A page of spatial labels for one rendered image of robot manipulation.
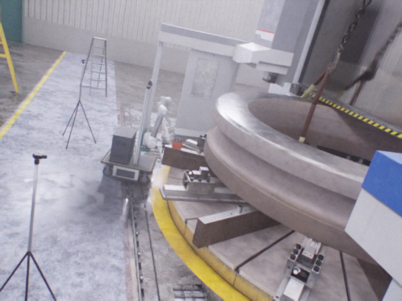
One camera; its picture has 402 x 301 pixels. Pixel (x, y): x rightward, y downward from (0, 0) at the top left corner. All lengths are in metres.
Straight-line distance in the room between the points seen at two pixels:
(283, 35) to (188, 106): 2.96
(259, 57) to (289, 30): 0.88
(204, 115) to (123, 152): 3.85
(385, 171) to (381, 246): 0.29
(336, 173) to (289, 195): 0.70
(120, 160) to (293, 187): 3.20
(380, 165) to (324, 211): 3.11
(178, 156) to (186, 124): 3.14
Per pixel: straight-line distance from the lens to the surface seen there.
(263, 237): 5.47
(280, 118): 8.27
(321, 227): 4.67
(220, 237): 4.97
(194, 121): 9.82
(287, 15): 8.69
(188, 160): 6.76
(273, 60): 8.61
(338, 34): 9.28
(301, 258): 4.60
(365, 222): 1.71
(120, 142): 6.46
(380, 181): 1.64
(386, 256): 1.64
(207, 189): 5.74
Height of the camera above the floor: 3.05
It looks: 20 degrees down
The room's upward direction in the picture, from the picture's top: 13 degrees clockwise
